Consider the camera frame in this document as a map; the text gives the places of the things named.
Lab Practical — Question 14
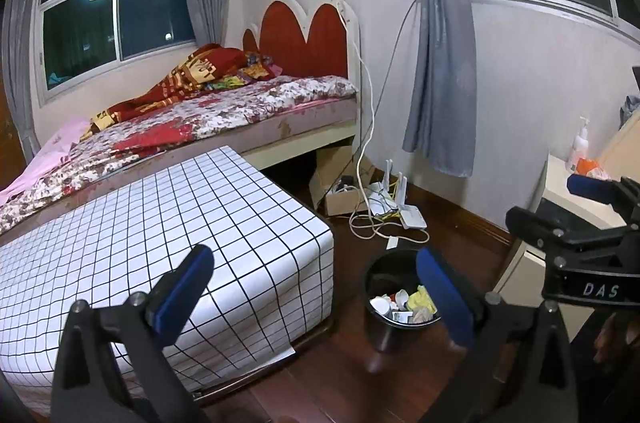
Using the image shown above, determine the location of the yellow cloth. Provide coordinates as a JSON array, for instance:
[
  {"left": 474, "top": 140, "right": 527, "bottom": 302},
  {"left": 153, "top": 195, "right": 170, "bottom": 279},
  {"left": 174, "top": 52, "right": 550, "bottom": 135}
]
[{"left": 407, "top": 285, "right": 437, "bottom": 313}]

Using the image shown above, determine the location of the cream bedside cabinet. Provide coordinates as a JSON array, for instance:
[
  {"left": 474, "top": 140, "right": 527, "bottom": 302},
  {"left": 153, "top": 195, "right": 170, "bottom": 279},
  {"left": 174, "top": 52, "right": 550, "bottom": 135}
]
[{"left": 492, "top": 153, "right": 640, "bottom": 344}]

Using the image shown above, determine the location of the red printed blanket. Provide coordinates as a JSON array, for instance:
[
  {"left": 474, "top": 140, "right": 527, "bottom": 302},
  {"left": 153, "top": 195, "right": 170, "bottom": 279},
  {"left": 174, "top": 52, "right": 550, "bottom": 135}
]
[{"left": 80, "top": 43, "right": 288, "bottom": 141}]

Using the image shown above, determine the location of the pink sheet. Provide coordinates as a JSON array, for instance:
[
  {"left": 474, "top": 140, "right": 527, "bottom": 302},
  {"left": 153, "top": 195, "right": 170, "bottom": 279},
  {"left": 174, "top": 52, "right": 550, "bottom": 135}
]
[{"left": 0, "top": 118, "right": 91, "bottom": 206}]

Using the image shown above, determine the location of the orange packet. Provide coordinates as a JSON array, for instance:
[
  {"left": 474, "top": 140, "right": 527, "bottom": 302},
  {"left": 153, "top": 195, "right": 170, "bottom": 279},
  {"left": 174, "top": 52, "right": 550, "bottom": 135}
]
[{"left": 575, "top": 157, "right": 613, "bottom": 181}]

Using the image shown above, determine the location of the black trash bin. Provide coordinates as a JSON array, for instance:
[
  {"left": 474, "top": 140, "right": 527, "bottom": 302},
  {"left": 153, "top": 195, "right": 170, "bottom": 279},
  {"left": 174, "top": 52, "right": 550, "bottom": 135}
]
[{"left": 362, "top": 249, "right": 476, "bottom": 351}]

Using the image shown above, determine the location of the black cable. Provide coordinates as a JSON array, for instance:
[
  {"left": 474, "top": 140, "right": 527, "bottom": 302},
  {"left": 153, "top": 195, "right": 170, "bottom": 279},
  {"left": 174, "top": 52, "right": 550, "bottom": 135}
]
[{"left": 372, "top": 0, "right": 418, "bottom": 164}]

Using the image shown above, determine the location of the grey cloth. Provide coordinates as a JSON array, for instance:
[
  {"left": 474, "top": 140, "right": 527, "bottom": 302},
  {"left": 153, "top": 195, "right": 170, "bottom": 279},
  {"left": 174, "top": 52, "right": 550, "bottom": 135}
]
[{"left": 619, "top": 93, "right": 640, "bottom": 131}]

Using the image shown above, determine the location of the light wooden desk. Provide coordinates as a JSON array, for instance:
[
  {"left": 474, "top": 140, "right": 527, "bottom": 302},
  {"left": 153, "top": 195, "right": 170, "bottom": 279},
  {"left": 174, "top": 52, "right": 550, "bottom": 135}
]
[{"left": 597, "top": 105, "right": 640, "bottom": 184}]

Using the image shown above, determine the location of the red white headboard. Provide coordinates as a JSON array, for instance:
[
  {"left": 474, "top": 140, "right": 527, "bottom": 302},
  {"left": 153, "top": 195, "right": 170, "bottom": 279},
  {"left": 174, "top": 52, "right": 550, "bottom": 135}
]
[{"left": 242, "top": 0, "right": 362, "bottom": 78}]

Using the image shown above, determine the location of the white power cable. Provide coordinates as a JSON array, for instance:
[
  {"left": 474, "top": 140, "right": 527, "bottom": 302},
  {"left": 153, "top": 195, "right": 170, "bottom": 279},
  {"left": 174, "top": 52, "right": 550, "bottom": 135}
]
[{"left": 310, "top": 0, "right": 401, "bottom": 249}]

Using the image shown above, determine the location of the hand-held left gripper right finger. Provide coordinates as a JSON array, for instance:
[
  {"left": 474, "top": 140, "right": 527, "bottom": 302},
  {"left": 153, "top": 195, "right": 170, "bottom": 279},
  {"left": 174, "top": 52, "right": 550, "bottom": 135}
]
[{"left": 416, "top": 247, "right": 581, "bottom": 423}]

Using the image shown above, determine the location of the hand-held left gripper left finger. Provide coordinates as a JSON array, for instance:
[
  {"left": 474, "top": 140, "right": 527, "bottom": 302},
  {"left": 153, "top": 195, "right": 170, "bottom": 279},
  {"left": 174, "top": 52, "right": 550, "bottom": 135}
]
[{"left": 50, "top": 244, "right": 216, "bottom": 423}]

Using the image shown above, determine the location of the large sliding window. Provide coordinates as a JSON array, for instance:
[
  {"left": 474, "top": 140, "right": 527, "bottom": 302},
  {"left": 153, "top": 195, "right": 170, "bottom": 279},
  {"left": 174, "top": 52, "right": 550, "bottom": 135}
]
[{"left": 35, "top": 0, "right": 198, "bottom": 104}]

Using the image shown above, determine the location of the flat white router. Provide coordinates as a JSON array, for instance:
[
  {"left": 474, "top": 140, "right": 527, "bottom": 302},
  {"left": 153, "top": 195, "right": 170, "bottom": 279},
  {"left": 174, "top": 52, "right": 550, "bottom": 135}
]
[{"left": 397, "top": 205, "right": 428, "bottom": 231}]

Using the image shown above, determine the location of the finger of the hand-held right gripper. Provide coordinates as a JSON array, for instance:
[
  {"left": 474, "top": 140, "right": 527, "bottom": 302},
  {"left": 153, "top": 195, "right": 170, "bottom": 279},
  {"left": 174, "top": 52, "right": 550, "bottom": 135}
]
[
  {"left": 505, "top": 204, "right": 626, "bottom": 261},
  {"left": 566, "top": 174, "right": 640, "bottom": 229}
]

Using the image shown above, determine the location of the checkered cloth table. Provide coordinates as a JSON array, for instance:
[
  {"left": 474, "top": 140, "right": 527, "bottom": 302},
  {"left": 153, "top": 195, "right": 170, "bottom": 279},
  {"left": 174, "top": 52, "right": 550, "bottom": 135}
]
[{"left": 0, "top": 145, "right": 335, "bottom": 399}]

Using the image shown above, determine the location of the white router with antennas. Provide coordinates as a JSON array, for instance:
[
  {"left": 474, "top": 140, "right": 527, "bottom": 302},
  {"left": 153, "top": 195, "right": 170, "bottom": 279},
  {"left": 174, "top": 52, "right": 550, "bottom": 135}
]
[{"left": 369, "top": 159, "right": 407, "bottom": 216}]

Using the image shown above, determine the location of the brown wooden door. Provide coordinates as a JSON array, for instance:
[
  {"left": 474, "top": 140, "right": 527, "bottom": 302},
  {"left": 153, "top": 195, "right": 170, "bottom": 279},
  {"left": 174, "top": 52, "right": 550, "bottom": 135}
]
[{"left": 0, "top": 73, "right": 25, "bottom": 191}]

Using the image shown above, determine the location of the bed with floral bedding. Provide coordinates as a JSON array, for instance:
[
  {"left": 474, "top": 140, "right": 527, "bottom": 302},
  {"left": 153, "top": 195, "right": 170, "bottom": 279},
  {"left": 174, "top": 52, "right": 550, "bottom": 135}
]
[{"left": 0, "top": 75, "right": 360, "bottom": 234}]

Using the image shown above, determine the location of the person's right hand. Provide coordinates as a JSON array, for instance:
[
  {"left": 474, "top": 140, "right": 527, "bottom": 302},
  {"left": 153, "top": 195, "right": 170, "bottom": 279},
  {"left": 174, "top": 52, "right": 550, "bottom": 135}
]
[{"left": 594, "top": 313, "right": 633, "bottom": 366}]

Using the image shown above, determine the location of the bed with pink mattress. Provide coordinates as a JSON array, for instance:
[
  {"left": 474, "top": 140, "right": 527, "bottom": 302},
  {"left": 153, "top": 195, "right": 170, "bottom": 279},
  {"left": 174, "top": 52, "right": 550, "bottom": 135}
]
[{"left": 0, "top": 75, "right": 361, "bottom": 236}]

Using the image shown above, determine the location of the white pump bottle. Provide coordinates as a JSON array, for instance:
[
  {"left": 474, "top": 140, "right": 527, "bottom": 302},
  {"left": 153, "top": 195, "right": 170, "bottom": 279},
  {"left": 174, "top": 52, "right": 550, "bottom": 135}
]
[{"left": 565, "top": 117, "right": 591, "bottom": 174}]

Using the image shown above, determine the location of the tied grey curtain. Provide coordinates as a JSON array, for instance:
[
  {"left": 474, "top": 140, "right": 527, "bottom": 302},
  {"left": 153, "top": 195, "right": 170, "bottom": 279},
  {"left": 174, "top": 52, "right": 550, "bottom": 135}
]
[{"left": 400, "top": 0, "right": 478, "bottom": 178}]

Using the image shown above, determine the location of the cardboard box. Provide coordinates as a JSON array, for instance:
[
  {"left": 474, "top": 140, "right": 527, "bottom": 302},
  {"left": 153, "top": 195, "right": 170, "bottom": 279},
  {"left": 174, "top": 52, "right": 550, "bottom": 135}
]
[{"left": 308, "top": 145, "right": 401, "bottom": 219}]

